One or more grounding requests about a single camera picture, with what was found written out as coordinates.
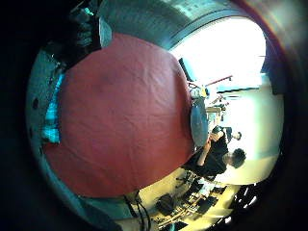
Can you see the large red cloth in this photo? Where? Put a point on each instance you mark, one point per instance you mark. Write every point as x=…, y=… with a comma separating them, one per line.
x=122, y=118

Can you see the black monitor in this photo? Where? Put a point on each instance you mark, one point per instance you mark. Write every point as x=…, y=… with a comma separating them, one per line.
x=187, y=69

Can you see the red handrail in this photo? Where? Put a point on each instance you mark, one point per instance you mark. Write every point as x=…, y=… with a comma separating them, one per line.
x=219, y=80

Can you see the black backpack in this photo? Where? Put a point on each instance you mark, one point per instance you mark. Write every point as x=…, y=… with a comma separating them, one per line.
x=165, y=204

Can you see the black equipment pile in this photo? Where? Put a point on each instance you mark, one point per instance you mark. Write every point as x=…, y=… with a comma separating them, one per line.
x=200, y=200

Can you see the teal checked cloth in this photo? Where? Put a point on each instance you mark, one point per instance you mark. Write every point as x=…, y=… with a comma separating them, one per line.
x=53, y=118

